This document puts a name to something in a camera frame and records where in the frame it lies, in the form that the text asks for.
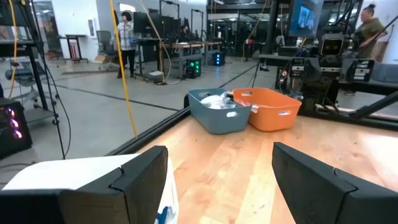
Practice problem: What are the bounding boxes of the dark blue disposable razor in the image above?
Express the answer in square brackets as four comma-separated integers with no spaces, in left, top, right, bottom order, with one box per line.
[154,205,170,224]

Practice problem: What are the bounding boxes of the orange plastic bin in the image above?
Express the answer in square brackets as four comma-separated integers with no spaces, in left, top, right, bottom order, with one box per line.
[232,87,302,132]

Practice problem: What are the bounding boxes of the blue wall screen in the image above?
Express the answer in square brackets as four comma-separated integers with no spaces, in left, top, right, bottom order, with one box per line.
[287,0,324,40]

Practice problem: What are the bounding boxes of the black side table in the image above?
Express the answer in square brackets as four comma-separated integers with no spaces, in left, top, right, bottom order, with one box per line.
[57,34,90,63]

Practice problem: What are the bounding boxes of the white cotton pack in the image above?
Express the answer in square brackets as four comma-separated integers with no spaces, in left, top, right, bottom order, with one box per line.
[219,91,238,109]
[200,95,224,110]

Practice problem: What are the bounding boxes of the teal plastic bin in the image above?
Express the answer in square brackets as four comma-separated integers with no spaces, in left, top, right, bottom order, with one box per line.
[187,88,252,135]

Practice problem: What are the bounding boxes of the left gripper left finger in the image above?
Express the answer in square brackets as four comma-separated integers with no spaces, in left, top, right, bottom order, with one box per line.
[0,145,169,224]

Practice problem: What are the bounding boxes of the yellow hanging cable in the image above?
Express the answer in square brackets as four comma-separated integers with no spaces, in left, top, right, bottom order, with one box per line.
[109,0,139,139]

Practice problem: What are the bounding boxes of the black computer tower purple lights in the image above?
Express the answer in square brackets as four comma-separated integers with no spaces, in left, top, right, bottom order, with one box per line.
[0,98,34,159]

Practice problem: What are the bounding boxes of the grey office chair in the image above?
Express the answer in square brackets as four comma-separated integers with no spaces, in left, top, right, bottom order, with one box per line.
[4,60,58,106]
[96,30,118,71]

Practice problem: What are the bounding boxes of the long work desk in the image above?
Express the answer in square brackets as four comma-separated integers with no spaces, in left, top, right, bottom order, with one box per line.
[135,39,223,78]

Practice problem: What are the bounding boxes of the computer tower blue lights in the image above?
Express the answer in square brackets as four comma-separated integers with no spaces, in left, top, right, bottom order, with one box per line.
[213,52,226,67]

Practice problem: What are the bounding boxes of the computer tower green lights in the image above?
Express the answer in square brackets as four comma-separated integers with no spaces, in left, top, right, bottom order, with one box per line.
[185,58,202,79]

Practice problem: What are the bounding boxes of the person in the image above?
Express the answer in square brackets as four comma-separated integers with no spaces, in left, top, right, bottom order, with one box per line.
[116,11,137,78]
[354,3,388,60]

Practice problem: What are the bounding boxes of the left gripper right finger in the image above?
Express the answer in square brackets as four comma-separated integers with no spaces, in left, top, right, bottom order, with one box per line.
[272,141,398,224]

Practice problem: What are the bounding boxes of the thin yellow cable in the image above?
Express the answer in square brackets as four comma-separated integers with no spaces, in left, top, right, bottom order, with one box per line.
[7,0,18,99]

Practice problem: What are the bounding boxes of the white plastic bin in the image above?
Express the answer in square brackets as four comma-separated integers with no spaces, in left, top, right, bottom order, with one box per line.
[1,154,180,224]

